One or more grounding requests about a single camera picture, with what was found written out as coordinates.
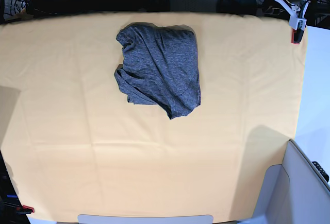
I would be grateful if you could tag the red clamp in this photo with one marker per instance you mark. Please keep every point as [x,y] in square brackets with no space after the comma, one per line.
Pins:
[24,210]
[297,36]

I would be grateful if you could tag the black remote control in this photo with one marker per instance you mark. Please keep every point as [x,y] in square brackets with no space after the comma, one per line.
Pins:
[321,170]

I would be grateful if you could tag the dark round stool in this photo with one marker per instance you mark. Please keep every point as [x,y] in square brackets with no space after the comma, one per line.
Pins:
[237,7]

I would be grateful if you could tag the red clamp left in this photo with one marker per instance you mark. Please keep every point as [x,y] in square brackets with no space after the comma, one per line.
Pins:
[24,210]

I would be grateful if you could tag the grey long-sleeve T-shirt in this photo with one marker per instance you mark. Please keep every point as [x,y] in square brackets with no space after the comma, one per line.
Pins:
[160,67]

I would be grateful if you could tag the white box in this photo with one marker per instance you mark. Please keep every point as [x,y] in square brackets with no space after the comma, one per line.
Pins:
[293,192]

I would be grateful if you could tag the red clamp right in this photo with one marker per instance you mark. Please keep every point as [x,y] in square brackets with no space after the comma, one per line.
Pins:
[297,36]

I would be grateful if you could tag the yellow table cloth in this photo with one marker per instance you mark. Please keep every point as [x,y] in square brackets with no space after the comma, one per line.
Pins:
[74,145]

